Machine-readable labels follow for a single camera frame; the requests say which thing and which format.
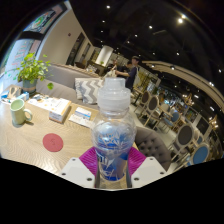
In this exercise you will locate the grey chevron pillow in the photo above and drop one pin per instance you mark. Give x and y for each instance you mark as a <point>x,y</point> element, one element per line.
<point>87,90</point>

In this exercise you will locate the flat round red coaster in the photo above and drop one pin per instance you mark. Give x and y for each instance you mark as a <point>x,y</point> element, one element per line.
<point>53,142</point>

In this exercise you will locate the black-framed decorated window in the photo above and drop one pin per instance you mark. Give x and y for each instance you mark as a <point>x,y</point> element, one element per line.
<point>23,43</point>

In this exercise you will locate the blue and white booklet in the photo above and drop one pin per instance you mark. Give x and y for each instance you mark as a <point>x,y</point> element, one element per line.
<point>81,116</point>

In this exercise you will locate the dark grey tufted armchair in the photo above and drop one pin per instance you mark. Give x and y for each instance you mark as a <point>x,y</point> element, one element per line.
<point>153,146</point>

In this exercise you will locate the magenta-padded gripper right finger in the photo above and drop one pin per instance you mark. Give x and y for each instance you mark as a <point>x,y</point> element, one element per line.
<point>137,161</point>

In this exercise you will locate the clear blue-labelled drink bottle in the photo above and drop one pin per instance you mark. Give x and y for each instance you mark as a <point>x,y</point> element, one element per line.
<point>113,133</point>

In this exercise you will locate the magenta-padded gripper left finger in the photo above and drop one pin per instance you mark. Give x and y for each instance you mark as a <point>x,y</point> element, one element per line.
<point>89,161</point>

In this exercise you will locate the printed white brochure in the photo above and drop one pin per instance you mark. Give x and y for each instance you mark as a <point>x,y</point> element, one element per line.
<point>41,101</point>

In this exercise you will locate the pale green mug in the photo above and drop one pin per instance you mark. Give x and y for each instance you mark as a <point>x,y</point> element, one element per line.
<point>18,111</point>

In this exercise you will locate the group of round-backed chairs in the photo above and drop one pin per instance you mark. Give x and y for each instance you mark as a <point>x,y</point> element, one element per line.
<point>186,133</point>

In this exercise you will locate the grey curved sofa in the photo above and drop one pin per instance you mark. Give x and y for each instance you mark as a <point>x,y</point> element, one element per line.
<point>61,80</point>

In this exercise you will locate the white cardboard box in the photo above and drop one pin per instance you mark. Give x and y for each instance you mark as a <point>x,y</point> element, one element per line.
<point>60,111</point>

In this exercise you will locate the green potted plant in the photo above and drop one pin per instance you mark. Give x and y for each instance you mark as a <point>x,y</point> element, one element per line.
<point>31,71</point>

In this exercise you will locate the small teal box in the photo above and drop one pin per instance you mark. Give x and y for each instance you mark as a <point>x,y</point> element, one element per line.
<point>22,96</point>

